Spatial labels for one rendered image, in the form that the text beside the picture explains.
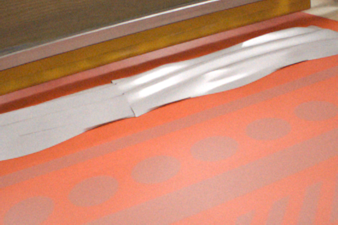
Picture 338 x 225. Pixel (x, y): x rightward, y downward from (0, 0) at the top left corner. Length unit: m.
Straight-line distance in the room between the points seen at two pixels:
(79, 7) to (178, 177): 0.17
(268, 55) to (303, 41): 0.04
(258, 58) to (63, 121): 0.13
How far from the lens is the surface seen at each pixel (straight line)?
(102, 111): 0.25
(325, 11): 0.42
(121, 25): 0.31
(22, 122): 0.26
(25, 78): 0.33
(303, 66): 0.28
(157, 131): 0.22
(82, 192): 0.19
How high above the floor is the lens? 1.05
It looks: 23 degrees down
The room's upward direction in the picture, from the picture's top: 11 degrees counter-clockwise
